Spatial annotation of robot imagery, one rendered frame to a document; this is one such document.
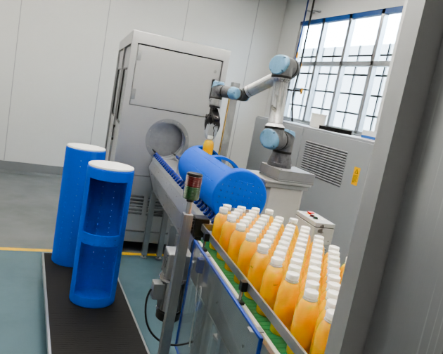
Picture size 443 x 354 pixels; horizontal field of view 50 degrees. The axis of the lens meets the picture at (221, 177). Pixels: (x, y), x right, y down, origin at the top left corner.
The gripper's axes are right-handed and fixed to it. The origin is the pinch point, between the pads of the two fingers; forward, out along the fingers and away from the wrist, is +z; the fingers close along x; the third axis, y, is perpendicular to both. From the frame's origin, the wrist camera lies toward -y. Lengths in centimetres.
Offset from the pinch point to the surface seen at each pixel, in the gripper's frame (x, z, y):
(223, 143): -31, 9, 66
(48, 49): 132, -49, 433
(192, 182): 38, 7, -122
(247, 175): -1, 10, -77
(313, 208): -131, 57, 83
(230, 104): -31, -22, 66
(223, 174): 11, 11, -74
